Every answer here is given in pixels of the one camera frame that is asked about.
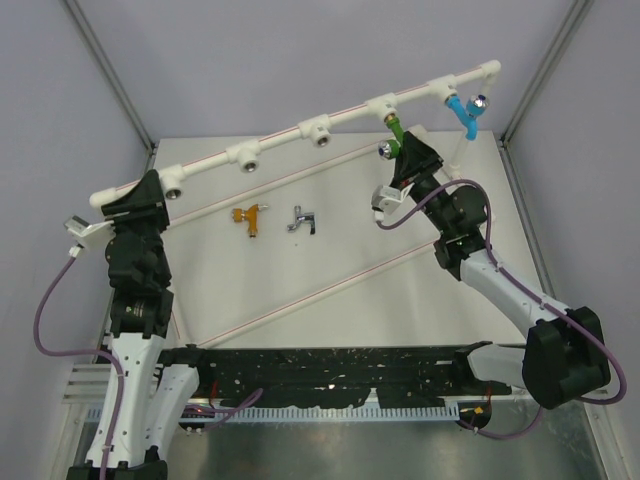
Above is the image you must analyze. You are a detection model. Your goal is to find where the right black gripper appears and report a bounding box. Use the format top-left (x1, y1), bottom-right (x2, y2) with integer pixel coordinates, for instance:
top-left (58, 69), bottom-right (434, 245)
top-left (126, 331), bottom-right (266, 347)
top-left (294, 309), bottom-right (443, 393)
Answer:
top-left (391, 131), bottom-right (454, 236)

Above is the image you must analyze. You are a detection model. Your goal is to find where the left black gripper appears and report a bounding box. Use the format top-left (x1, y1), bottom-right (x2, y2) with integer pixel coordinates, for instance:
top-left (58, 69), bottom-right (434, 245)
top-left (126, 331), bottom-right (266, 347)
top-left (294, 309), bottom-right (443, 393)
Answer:
top-left (100, 171), bottom-right (171, 284)

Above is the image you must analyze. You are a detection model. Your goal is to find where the green water faucet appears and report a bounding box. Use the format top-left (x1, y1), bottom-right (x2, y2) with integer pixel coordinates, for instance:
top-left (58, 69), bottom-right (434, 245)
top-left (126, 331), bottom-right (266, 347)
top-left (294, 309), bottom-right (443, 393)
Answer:
top-left (377, 113), bottom-right (404, 160)

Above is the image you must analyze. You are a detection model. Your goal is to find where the white PVC pipe frame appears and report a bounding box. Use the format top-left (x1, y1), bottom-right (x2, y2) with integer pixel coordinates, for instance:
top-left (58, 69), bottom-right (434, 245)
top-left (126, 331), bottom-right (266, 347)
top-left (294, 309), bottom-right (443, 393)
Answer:
top-left (89, 59), bottom-right (503, 349)

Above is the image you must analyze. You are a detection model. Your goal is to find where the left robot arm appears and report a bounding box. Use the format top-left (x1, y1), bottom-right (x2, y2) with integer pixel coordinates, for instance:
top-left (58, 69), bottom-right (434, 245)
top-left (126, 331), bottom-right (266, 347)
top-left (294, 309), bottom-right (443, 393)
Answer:
top-left (67, 170), bottom-right (214, 479)

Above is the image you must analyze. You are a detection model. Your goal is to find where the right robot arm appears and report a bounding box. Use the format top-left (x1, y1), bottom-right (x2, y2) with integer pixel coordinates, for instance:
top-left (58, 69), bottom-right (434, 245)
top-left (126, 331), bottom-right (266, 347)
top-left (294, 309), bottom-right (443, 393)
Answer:
top-left (391, 132), bottom-right (611, 409)

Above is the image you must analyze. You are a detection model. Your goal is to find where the blue water faucet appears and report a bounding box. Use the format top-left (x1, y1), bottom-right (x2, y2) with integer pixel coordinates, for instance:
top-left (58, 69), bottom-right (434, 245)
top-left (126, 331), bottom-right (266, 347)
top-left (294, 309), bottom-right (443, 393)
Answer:
top-left (445, 94), bottom-right (490, 141)

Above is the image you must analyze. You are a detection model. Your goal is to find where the orange water faucet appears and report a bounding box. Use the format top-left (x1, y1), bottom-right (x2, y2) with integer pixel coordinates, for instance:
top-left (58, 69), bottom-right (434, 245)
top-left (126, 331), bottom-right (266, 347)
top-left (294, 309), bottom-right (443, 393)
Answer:
top-left (231, 204), bottom-right (269, 238)

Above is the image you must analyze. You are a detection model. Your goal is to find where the chrome water faucet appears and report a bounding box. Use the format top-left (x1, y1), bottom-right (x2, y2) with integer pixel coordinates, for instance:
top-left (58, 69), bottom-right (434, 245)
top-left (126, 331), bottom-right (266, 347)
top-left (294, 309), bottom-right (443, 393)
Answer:
top-left (287, 205), bottom-right (316, 235)

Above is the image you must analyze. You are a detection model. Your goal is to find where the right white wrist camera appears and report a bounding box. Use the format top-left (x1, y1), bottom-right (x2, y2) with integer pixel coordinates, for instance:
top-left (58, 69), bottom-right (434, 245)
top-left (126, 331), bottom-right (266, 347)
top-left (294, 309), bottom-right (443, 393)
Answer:
top-left (370, 183), bottom-right (414, 222)

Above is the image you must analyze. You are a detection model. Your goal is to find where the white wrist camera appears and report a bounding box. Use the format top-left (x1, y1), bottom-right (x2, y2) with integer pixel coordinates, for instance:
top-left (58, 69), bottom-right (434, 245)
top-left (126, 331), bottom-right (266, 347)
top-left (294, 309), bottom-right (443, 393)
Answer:
top-left (64, 215), bottom-right (114, 259)
top-left (370, 183), bottom-right (414, 222)

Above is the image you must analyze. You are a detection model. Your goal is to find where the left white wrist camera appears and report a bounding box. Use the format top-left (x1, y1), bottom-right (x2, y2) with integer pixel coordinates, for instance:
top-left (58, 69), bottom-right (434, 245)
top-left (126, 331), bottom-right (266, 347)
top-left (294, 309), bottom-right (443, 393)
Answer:
top-left (64, 215), bottom-right (114, 259)

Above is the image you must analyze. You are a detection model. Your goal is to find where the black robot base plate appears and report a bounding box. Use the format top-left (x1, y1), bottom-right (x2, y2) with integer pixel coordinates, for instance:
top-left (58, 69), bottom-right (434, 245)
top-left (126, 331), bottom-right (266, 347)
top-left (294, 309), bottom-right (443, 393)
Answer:
top-left (159, 345), bottom-right (512, 409)

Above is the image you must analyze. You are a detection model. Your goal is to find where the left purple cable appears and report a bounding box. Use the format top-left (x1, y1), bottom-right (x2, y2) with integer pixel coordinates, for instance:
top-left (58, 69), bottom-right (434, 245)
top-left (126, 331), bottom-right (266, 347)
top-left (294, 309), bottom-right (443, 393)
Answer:
top-left (34, 254), bottom-right (264, 480)

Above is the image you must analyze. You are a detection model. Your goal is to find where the purple cable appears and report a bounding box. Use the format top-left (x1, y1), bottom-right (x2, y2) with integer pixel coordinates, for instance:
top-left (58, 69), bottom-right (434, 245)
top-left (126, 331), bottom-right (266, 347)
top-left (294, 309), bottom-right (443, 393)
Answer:
top-left (34, 254), bottom-right (264, 480)
top-left (375, 179), bottom-right (629, 441)

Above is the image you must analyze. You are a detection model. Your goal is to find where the white slotted cable duct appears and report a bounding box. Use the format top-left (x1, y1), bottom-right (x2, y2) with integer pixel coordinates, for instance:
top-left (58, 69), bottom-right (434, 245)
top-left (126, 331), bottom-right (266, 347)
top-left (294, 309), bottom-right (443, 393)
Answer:
top-left (87, 403), bottom-right (460, 422)

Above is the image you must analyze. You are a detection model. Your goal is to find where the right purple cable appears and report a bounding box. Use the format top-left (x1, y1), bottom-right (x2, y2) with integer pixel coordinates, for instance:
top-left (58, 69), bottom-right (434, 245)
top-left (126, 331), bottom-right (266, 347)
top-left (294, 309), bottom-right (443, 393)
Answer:
top-left (375, 179), bottom-right (629, 441)

